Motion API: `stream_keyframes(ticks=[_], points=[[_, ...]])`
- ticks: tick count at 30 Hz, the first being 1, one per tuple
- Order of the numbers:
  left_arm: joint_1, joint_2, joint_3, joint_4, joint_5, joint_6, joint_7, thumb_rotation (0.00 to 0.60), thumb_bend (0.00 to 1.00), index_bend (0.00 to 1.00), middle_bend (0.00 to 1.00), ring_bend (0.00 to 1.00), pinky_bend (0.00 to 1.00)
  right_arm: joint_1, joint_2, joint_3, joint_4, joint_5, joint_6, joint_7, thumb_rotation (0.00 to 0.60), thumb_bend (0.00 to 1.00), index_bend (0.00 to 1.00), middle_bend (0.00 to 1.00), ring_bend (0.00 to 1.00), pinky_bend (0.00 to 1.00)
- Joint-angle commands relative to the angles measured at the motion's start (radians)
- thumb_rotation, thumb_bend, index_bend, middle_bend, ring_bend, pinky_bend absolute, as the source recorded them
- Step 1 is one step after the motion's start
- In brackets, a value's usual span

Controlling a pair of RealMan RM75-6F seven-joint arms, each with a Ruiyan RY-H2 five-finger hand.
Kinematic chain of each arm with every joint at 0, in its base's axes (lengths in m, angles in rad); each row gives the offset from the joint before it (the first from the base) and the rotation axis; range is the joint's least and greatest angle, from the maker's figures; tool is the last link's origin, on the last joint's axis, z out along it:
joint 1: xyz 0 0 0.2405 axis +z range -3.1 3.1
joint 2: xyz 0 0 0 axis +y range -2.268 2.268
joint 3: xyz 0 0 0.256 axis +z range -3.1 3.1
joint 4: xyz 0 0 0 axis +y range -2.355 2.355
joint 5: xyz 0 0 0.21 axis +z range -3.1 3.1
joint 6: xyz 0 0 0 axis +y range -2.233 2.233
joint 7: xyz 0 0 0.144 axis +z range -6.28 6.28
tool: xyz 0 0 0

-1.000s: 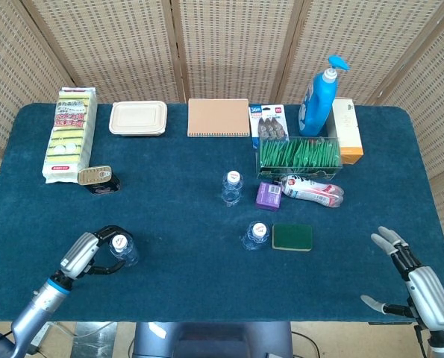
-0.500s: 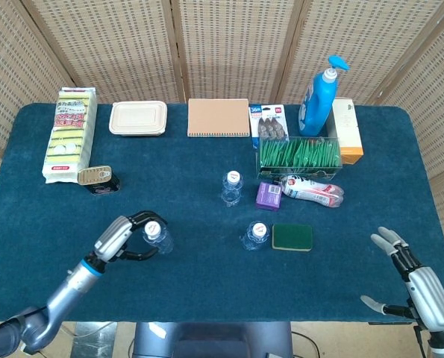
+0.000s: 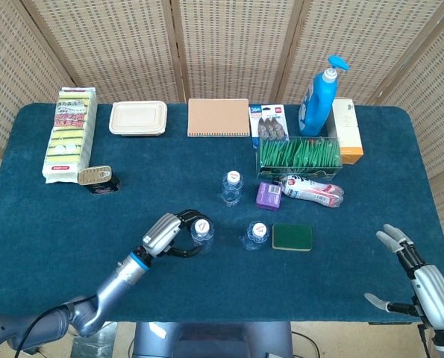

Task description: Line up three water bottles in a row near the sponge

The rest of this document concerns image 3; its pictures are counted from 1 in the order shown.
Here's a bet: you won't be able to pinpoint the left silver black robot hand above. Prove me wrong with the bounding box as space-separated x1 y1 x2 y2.
142 208 211 258

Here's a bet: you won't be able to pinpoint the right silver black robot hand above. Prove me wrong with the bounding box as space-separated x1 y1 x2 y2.
363 223 444 331

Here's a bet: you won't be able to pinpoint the clear water bottle white cap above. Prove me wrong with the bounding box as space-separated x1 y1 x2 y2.
190 219 215 256
220 170 245 208
243 220 270 251

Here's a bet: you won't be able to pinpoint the black luncheon meat can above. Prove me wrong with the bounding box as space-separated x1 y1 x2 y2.
77 166 121 196

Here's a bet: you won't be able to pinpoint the small purple box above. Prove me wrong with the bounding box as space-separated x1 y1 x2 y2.
255 181 284 211

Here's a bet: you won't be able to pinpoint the blue table cloth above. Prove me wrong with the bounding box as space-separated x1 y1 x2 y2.
0 103 444 324

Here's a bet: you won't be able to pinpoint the grey robot torso base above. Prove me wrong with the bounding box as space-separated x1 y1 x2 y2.
131 321 294 358

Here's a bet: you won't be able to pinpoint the beige lidded takeaway box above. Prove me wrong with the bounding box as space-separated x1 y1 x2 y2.
108 101 169 137

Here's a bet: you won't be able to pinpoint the metal table leg plate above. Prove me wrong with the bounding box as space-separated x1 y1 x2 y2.
72 321 118 358

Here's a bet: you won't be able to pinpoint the brown spiral notebook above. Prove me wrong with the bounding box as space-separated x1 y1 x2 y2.
186 98 251 139

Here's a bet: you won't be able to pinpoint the green yellow scouring sponge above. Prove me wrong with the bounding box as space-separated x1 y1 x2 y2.
272 223 314 252

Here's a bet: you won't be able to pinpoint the yellow sponge multipack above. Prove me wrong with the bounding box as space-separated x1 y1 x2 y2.
41 87 99 184

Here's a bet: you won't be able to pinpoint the binder clips blister pack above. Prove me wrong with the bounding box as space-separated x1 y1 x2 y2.
248 104 290 142

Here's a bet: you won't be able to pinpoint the red white tube package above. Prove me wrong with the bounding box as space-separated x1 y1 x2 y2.
280 174 345 209

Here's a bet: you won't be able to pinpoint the clear box green sachets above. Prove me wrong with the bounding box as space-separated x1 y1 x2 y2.
256 136 344 180

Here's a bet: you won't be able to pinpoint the white orange carton box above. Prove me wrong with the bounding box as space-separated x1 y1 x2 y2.
326 97 365 166

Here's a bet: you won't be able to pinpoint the woven wooden folding screen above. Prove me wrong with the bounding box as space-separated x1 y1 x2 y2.
0 0 444 262

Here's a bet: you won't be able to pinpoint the blue pump dispenser bottle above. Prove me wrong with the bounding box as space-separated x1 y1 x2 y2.
298 54 351 137

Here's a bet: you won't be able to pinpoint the black floor cable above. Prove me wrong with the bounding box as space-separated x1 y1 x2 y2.
292 330 322 358

